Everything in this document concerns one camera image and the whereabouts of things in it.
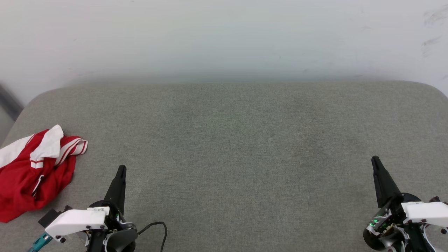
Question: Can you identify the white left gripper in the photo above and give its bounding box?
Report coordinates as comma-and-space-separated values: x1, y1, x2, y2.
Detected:
45, 165, 139, 252

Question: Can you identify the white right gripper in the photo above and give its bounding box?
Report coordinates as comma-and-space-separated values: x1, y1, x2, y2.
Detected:
363, 156, 448, 252

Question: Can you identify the red and white jersey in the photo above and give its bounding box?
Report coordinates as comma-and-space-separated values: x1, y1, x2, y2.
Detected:
0, 125, 88, 223

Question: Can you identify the grey fabric sofa cushion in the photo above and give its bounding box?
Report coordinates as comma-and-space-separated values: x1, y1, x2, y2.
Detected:
0, 80, 448, 252

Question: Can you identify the thin black cable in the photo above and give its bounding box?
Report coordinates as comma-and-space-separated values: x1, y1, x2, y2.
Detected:
137, 222, 168, 252

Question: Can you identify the teal cable connector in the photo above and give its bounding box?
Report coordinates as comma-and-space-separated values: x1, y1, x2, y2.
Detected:
28, 233, 53, 252

